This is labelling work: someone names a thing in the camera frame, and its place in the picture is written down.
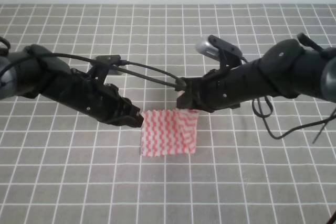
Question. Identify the grey checked tablecloth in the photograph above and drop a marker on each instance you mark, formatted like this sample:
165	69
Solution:
59	166

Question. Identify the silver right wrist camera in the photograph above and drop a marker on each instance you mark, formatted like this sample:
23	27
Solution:
227	54

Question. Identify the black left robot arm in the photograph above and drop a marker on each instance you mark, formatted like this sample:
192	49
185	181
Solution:
37	71

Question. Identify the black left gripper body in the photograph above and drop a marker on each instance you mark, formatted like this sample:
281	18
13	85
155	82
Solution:
87	93

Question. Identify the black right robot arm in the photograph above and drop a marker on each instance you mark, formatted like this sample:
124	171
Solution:
288	69

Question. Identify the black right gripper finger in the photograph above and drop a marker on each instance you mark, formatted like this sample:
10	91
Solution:
194	86
189	101

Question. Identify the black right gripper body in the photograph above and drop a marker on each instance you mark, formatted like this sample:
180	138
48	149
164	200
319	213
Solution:
227	89

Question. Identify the pink white wavy towel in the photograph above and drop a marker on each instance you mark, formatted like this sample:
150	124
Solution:
169	132

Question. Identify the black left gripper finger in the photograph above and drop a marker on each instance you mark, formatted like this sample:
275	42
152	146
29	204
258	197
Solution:
129	121
126	108

